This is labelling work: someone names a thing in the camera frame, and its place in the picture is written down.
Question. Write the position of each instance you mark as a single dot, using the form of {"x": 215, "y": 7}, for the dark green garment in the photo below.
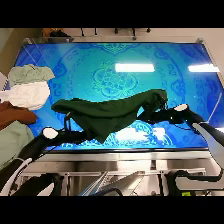
{"x": 106, "y": 116}

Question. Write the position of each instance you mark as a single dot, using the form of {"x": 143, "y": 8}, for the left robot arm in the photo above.
{"x": 35, "y": 143}

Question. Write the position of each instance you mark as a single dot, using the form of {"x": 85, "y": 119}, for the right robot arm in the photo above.
{"x": 195, "y": 120}

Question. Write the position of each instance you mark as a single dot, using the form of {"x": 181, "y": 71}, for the white garment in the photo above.
{"x": 28, "y": 96}

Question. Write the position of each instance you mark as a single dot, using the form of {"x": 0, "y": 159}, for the pale green garment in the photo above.
{"x": 13, "y": 140}
{"x": 28, "y": 74}

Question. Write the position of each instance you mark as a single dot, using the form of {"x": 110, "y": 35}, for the brown garment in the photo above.
{"x": 15, "y": 115}

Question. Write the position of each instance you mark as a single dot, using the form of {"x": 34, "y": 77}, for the silver frame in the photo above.
{"x": 116, "y": 165}

